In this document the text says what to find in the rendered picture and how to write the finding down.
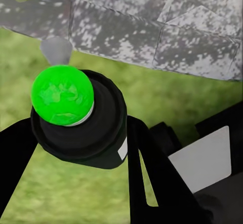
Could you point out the insectifuge atomizer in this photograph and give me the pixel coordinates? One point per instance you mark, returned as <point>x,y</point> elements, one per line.
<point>78,115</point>

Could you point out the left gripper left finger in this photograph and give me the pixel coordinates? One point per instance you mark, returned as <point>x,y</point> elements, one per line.
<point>17,144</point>

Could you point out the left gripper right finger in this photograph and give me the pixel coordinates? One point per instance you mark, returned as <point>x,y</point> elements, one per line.
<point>176,203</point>

